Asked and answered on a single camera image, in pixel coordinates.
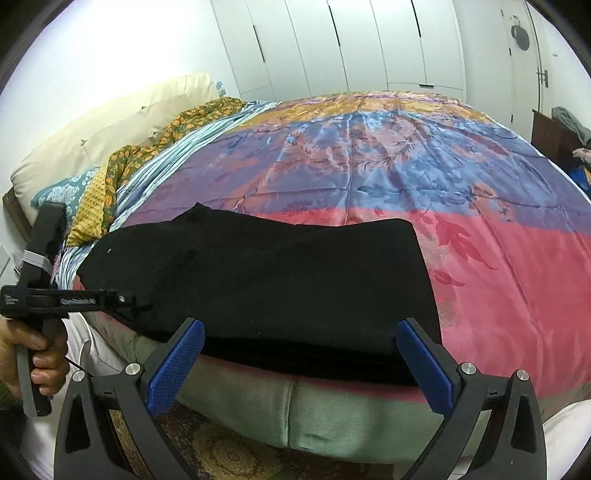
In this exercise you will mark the patterned floor rug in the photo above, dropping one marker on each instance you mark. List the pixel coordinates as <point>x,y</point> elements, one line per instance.
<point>221,447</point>

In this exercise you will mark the white wardrobe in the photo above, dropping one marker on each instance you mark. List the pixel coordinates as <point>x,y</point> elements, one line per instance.
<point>346,41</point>

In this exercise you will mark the person's right leg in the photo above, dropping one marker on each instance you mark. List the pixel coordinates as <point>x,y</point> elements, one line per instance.
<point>570,438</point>

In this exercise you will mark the pink clothes pile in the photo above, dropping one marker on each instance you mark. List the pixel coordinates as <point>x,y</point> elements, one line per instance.
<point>584,156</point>

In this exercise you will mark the white door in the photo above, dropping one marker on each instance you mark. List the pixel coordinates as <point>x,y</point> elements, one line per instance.
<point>524,83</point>

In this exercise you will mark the dark wooden cabinet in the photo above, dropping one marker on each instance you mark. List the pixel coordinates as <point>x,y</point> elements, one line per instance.
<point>549,134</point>

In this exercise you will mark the bed with colourful quilt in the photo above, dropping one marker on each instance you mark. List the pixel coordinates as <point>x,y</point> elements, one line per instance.
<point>415,161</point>

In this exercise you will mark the black pants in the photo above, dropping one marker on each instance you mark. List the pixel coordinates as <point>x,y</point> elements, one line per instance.
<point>277,277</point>

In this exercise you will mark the blue wall stickers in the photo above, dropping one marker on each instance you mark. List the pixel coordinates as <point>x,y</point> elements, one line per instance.
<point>220,88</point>

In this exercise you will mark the blue cloth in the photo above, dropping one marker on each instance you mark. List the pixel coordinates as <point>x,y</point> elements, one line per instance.
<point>582,180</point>

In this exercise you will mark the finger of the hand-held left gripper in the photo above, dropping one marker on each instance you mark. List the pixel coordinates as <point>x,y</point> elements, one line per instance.
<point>115,299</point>

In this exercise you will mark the cream headboard cushion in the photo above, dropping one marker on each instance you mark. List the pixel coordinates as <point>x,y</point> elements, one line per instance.
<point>115,124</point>

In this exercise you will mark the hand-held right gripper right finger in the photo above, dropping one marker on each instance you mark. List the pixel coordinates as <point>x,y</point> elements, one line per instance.
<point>425,369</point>

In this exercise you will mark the orange floral green cloth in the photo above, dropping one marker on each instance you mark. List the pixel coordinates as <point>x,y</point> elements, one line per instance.
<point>184,124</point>

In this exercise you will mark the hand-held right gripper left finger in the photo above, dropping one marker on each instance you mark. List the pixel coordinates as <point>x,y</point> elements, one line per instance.
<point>175,369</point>

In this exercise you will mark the teal floral pillow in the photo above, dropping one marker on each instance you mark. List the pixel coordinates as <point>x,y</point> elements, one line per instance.
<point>64,191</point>

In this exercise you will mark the round grey door hanging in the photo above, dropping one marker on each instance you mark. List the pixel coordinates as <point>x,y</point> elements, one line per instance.
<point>520,37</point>

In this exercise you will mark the person's left hand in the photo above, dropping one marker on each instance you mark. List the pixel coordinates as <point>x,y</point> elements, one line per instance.
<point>51,364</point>

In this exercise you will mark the yellow dotted pillow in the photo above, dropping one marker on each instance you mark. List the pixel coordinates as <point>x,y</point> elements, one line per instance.
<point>90,212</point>

